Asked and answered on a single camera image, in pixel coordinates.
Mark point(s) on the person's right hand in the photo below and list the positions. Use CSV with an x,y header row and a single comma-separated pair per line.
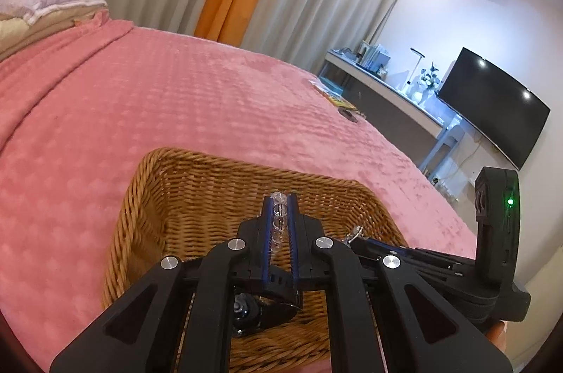
x,y
497,338

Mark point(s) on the white vase with flowers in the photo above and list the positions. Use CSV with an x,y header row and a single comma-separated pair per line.
x,y
429,80

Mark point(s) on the row of books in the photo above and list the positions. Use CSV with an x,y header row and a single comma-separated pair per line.
x,y
374,56

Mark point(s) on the black television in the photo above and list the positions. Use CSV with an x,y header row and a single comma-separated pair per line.
x,y
492,104

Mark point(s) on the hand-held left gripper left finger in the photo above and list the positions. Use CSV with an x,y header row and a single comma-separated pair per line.
x,y
269,232

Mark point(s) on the white desk lamp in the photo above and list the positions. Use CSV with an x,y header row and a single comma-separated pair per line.
x,y
418,52

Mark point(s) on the white desk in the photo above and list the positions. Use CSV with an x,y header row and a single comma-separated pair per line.
x,y
382,109

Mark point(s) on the white power strip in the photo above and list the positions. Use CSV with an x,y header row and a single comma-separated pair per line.
x,y
446,190

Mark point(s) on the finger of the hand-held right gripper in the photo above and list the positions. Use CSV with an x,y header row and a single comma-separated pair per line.
x,y
448,283
431,257

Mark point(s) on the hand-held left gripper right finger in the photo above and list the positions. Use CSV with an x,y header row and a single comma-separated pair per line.
x,y
294,232

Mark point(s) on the black wristwatch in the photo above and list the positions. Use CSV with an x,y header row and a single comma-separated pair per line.
x,y
246,307

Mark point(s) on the colourful flat packet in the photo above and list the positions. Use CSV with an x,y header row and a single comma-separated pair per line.
x,y
334,98

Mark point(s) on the pink blanket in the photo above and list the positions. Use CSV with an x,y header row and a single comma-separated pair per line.
x,y
176,91

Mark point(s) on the small dark object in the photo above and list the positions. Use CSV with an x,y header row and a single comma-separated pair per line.
x,y
350,115

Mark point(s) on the cream quilt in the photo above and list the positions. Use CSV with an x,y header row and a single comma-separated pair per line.
x,y
44,23

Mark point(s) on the brown wicker basket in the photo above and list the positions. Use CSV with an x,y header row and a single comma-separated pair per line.
x,y
176,201

